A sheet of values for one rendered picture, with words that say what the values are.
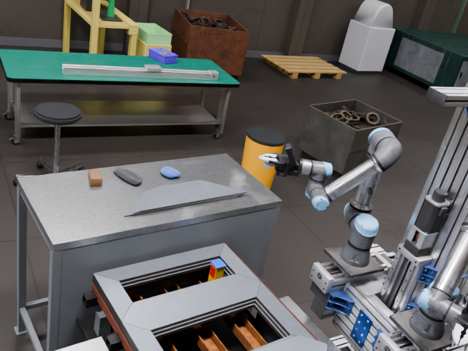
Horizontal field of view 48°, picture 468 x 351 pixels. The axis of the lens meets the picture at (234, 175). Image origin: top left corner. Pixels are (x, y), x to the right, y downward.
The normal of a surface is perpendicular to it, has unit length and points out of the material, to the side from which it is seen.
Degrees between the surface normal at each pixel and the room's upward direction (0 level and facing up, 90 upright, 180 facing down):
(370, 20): 80
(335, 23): 90
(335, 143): 90
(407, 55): 90
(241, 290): 0
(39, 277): 0
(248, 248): 90
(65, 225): 0
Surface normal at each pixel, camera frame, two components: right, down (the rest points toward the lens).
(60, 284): 0.54, 0.48
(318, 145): -0.76, 0.17
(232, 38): 0.31, 0.50
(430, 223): -0.29, 0.39
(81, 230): 0.19, -0.87
